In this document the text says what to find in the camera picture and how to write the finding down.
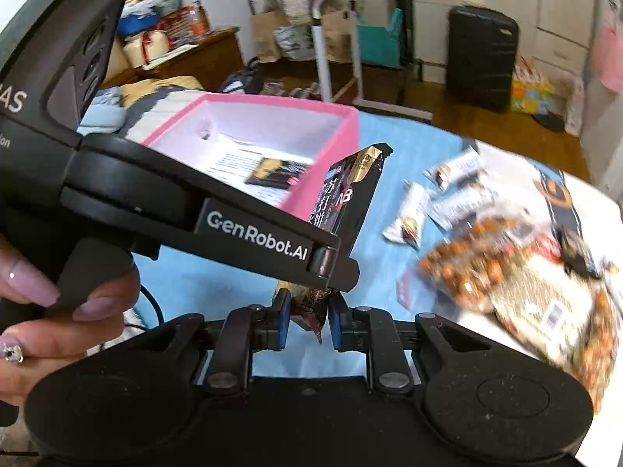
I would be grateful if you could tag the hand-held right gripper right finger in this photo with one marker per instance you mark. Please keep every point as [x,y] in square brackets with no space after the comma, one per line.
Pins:
[335,323]

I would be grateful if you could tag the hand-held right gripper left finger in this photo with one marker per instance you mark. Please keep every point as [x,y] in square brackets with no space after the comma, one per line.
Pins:
[283,322]

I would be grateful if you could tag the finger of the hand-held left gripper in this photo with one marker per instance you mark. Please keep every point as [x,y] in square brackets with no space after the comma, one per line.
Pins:
[272,241]

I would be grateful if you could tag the black and gold snack packet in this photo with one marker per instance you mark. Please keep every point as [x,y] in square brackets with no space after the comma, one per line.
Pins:
[277,172]
[353,189]

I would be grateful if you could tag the pink storage box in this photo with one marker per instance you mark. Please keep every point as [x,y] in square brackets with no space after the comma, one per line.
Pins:
[272,131]

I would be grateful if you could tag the white snack bar packet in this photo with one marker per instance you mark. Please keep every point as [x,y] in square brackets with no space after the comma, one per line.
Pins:
[462,206]
[455,168]
[409,216]

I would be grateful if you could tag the large clear bag of nuts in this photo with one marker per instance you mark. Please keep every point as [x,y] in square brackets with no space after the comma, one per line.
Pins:
[511,282]

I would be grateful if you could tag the person's left hand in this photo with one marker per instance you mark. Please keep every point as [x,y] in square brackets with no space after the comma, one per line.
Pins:
[63,335]

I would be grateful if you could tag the light blue pillow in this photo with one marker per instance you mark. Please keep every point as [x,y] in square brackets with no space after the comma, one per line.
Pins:
[103,109]

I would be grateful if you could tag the pile of boxes and bags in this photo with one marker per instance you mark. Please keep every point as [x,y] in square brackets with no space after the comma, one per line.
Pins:
[155,24]

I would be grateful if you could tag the wooden cabinet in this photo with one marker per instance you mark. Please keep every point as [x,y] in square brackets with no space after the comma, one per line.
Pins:
[204,61]

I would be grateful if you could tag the brown paper bag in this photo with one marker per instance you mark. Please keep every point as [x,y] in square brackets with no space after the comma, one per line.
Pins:
[266,34]
[338,29]

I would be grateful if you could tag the white-framed rolling desk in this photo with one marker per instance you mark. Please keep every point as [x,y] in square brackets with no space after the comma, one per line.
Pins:
[321,34]

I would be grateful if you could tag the teal tote bag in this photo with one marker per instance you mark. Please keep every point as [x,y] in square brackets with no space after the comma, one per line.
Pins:
[377,41]

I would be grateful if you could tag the white road-print blanket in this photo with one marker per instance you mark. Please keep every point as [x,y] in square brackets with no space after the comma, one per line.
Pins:
[545,189]

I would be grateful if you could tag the black hard-shell suitcase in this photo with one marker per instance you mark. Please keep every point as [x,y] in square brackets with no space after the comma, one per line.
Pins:
[482,56]

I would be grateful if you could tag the colourful printed gift bag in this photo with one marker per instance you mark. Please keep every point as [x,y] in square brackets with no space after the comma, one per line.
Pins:
[531,90]

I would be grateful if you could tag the pink hanging cloth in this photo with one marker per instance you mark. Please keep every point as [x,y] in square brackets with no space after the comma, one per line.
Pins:
[608,56]

